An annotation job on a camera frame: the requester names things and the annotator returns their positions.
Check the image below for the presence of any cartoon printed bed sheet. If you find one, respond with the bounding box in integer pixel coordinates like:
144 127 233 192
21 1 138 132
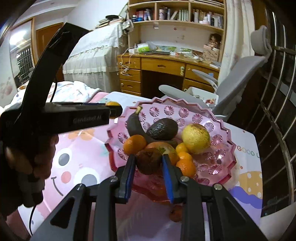
11 81 296 241

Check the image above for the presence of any white floral curtain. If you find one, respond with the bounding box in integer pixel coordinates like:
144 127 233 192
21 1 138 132
218 0 255 84

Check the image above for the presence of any large orange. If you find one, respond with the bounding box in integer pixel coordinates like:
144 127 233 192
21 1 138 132
123 135 147 155

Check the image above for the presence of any blackened banana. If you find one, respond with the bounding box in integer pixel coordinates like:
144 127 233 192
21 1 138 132
126 105 178 148

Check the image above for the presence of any dark brown round fruit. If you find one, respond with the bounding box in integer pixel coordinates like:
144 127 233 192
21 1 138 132
136 148 162 175

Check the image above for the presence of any grey office chair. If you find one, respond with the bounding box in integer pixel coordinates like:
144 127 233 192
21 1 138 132
159 25 272 121

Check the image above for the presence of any person's left hand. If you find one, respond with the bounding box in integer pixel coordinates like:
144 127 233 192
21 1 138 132
1 135 59 218

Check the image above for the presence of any white storage box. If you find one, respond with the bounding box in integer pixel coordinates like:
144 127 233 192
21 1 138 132
184 87 219 106

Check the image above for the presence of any pink quilt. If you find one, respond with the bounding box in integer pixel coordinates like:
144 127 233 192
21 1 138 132
86 91 110 103

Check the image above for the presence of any small mandarin orange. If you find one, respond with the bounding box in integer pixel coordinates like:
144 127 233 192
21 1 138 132
176 159 196 178

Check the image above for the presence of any wooden bookshelf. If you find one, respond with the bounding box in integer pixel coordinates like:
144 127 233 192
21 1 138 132
127 1 227 61

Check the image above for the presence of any pink plastic fruit tray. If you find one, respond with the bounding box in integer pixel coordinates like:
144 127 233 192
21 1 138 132
104 96 237 202

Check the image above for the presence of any small orange kumquat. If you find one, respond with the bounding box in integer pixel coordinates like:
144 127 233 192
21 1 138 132
178 152 193 162

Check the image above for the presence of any white lace cover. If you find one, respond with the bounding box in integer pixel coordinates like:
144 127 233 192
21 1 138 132
63 22 130 92

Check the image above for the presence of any green tissue pack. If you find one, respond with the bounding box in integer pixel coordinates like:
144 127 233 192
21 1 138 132
137 43 151 53

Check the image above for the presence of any small yellow kumquat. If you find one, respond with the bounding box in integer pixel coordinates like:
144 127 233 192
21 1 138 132
176 143 189 153

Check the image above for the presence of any white charger cable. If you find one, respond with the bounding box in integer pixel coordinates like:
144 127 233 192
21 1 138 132
119 47 136 77

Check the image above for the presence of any wooden desk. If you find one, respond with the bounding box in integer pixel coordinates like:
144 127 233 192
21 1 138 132
117 53 219 98

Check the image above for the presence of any black cable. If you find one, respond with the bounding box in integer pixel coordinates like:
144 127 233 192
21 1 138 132
28 204 38 237

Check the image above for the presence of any yellow lemon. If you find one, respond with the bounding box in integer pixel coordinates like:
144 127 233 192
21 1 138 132
181 123 211 154

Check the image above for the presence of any orange under tray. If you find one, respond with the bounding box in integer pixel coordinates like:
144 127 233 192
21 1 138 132
169 205 183 222

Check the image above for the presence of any dark avocado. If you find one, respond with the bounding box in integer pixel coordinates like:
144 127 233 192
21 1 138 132
147 118 178 141

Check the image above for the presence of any doll with brown hair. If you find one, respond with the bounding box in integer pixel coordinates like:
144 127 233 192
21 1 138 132
208 33 222 49

